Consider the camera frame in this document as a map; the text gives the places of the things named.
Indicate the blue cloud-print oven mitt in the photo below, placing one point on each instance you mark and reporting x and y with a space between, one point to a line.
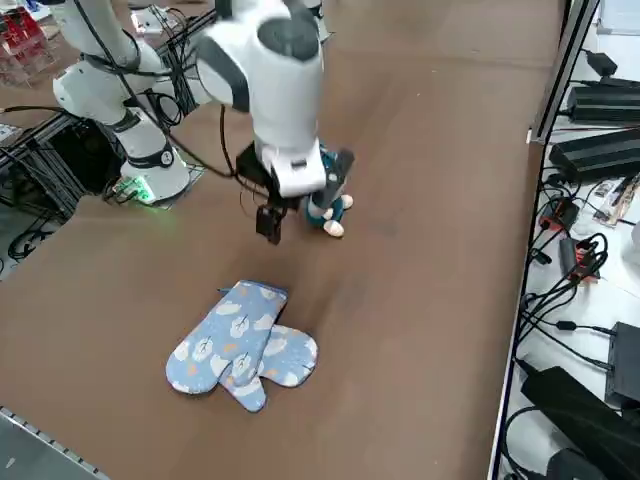
225 330
292 355

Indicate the printed paper packet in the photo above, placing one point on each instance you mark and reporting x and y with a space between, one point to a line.
617 200

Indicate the red and black device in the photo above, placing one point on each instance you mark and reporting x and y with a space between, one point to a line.
562 212

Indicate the black metal frame rack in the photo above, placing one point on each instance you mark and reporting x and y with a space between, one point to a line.
75 150

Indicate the small black power adapter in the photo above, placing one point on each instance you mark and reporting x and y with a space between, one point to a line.
602 62

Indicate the grey aluminium table rail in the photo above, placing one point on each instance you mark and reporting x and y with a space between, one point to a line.
50 441

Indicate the grey aluminium post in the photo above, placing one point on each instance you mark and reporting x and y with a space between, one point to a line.
560 75

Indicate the clear acrylic shelf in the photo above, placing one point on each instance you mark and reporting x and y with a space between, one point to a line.
25 50

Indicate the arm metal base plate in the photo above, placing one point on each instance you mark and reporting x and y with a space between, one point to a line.
196 169

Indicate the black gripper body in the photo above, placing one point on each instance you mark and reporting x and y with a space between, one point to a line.
255 170

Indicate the small blue plush doll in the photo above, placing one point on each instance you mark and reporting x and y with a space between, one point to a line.
320 215

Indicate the orange and black connector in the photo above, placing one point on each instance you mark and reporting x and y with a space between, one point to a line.
580 265

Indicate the black power supply brick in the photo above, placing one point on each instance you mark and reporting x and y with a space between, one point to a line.
605 100
595 152

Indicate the black box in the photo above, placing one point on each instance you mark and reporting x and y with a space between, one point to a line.
625 360

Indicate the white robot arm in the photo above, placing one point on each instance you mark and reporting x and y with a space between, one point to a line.
285 90

